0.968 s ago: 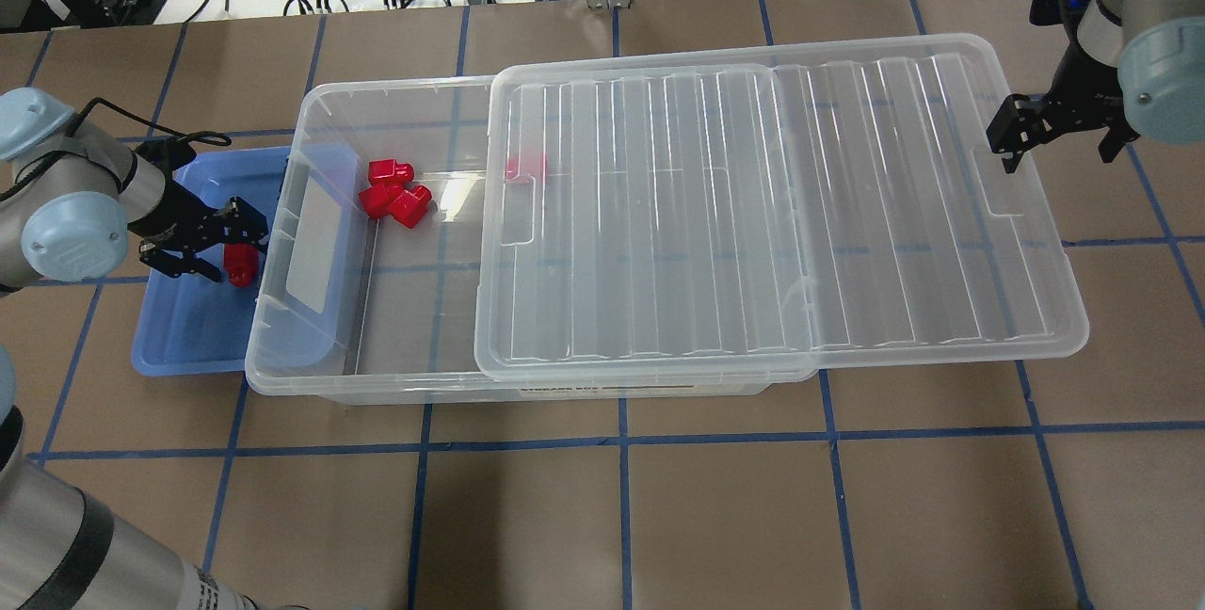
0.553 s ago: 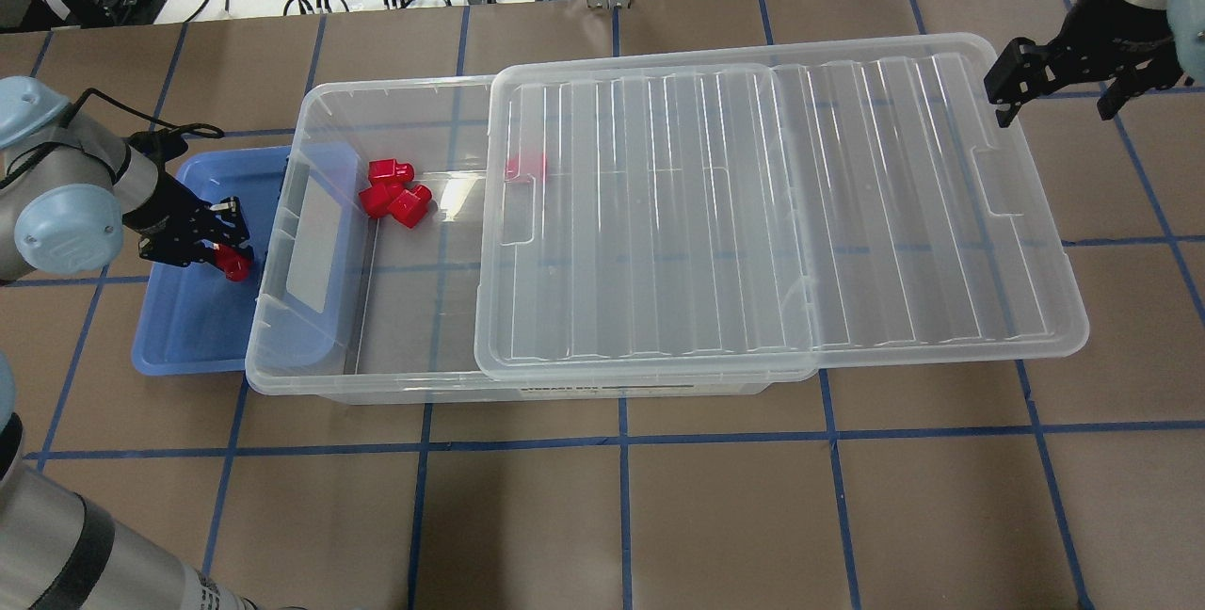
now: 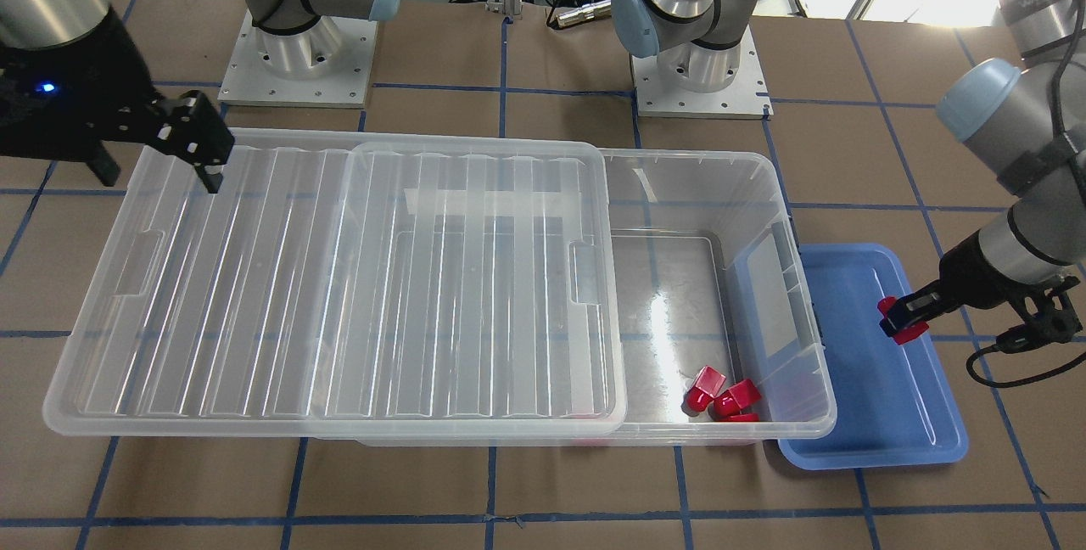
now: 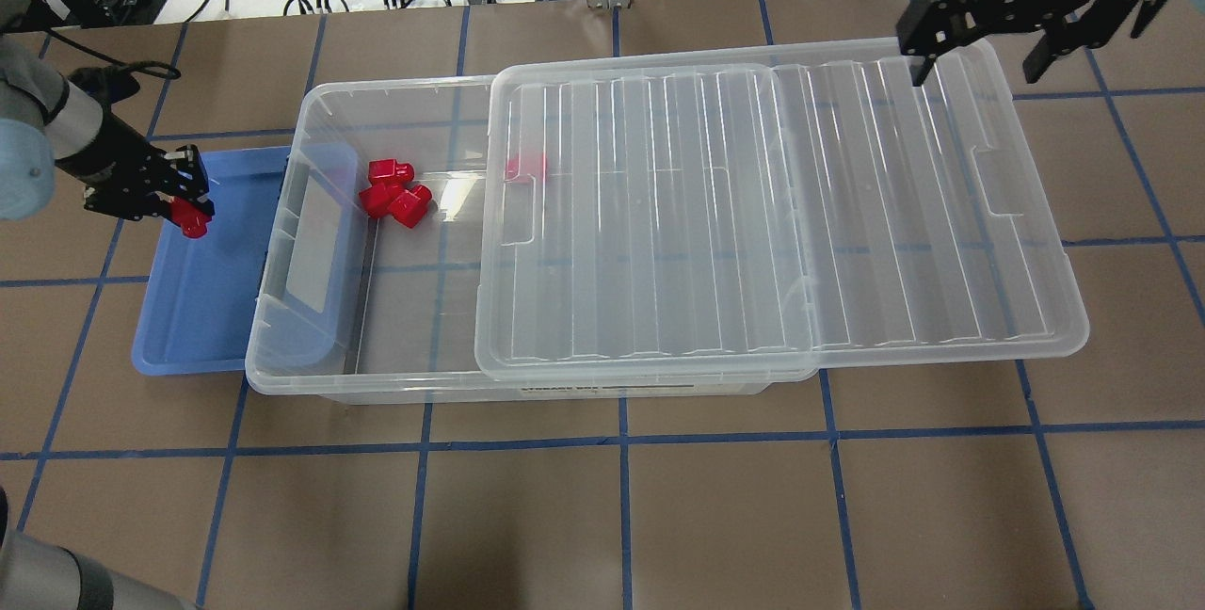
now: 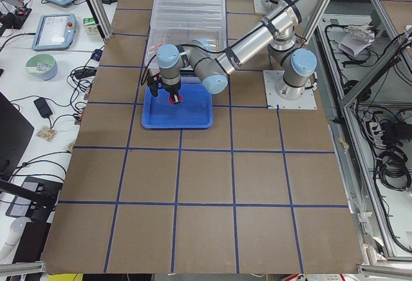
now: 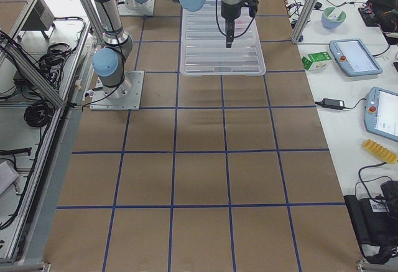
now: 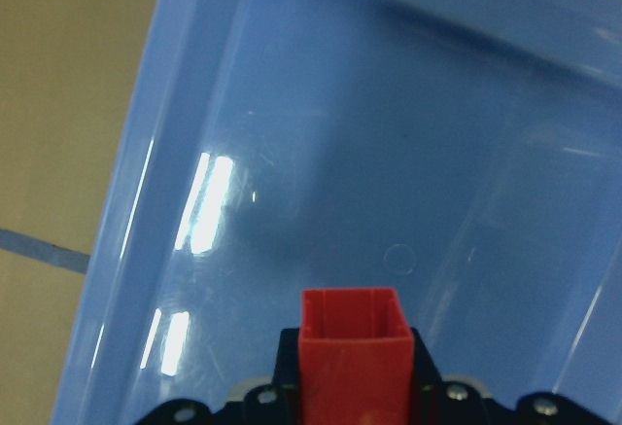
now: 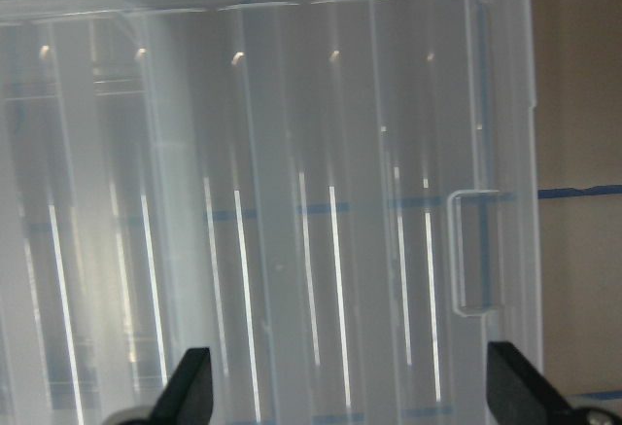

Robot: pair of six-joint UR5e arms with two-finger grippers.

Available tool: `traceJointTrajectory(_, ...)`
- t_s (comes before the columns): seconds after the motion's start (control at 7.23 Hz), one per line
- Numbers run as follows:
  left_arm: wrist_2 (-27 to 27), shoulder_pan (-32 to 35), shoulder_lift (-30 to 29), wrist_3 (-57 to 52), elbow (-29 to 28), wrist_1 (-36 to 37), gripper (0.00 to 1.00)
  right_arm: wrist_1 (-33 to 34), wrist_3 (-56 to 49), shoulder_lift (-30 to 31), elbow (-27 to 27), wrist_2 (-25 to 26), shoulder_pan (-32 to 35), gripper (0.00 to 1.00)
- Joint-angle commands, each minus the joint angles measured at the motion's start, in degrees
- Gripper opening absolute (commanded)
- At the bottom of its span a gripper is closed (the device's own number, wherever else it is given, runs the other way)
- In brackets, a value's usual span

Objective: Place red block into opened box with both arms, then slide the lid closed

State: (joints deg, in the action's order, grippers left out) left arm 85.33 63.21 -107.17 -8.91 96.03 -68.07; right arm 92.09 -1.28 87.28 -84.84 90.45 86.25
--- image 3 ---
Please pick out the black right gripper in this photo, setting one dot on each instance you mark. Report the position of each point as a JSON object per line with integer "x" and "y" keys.
{"x": 109, "y": 53}

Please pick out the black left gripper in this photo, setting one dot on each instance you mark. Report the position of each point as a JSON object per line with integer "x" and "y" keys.
{"x": 974, "y": 277}

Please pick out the red block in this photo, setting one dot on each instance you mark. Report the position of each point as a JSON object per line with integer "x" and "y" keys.
{"x": 739, "y": 398}
{"x": 902, "y": 318}
{"x": 706, "y": 386}
{"x": 740, "y": 418}

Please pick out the clear plastic box lid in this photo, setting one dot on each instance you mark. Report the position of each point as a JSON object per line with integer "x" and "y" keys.
{"x": 208, "y": 314}

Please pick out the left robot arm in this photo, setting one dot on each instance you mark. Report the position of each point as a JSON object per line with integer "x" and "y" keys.
{"x": 1024, "y": 122}

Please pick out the clear plastic storage box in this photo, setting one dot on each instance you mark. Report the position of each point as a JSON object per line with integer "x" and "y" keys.
{"x": 679, "y": 295}

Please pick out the blue plastic tray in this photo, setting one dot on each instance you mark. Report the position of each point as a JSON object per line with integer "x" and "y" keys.
{"x": 895, "y": 407}

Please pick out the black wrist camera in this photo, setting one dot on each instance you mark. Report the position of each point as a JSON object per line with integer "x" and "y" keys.
{"x": 1047, "y": 316}

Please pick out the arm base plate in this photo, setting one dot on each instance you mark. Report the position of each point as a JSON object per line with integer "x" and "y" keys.
{"x": 694, "y": 82}
{"x": 328, "y": 66}

